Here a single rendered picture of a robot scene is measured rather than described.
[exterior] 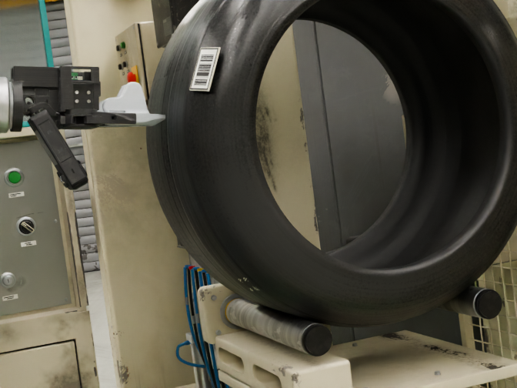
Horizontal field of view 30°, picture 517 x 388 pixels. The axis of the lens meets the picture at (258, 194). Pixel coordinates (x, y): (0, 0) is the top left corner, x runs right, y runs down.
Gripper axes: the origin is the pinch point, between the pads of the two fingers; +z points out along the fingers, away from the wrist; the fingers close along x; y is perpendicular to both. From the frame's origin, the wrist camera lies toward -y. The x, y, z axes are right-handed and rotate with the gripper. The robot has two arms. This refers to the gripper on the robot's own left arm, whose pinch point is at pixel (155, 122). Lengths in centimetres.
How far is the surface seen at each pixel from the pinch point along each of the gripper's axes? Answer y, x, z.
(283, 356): -34.4, -1.1, 18.4
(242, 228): -14.8, -11.4, 8.7
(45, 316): -34, 59, -8
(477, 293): -26, -10, 46
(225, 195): -10.4, -11.3, 6.3
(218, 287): -26.4, 23.5, 16.5
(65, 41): 152, 938, 138
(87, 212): -37, 939, 159
